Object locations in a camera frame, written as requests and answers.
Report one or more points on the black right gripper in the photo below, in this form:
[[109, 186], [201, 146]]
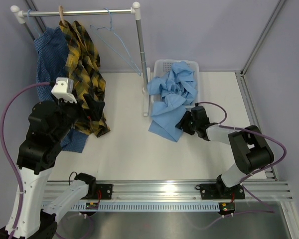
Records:
[[183, 123]]

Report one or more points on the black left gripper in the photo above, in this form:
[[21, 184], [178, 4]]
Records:
[[95, 107]]

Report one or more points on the light blue shirt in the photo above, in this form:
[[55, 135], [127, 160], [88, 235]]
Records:
[[165, 115]]

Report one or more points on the light blue wire hanger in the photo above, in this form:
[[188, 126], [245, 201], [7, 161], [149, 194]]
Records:
[[119, 46]]

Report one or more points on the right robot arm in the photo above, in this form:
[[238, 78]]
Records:
[[250, 151]]

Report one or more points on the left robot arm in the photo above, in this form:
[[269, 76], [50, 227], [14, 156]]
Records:
[[49, 122]]

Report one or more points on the yellow plaid shirt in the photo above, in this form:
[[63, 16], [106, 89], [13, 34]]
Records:
[[82, 66]]

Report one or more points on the blue checkered shirt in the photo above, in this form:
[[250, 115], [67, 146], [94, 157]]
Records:
[[52, 52]]

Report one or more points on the wooden hanger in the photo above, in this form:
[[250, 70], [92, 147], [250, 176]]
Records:
[[60, 9]]

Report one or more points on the white plastic basket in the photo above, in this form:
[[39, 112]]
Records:
[[181, 77]]

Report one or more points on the white clothes rack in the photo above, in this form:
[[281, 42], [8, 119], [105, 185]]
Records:
[[135, 10]]

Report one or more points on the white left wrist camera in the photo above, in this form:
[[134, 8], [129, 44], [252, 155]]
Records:
[[62, 90]]

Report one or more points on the aluminium frame post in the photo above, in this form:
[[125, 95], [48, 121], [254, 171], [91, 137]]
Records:
[[241, 76]]

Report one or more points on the white slotted cable duct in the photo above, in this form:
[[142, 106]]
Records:
[[147, 207]]

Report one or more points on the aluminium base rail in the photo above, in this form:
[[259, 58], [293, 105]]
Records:
[[185, 190]]

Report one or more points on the blue wire hanger left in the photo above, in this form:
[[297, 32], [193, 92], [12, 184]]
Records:
[[33, 23]]

